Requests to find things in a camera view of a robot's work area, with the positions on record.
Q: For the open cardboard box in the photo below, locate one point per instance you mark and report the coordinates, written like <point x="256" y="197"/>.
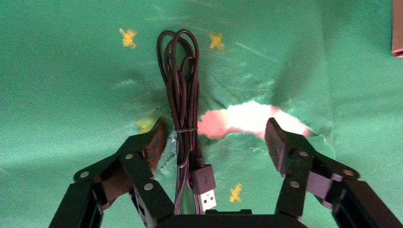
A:
<point x="397" y="28"/>

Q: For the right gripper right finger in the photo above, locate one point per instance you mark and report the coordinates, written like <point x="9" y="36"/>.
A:
<point x="299" y="163"/>

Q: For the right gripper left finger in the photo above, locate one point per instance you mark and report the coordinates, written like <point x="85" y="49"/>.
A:
<point x="138" y="170"/>

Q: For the green table cloth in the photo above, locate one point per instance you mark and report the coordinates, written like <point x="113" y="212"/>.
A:
<point x="63" y="78"/>

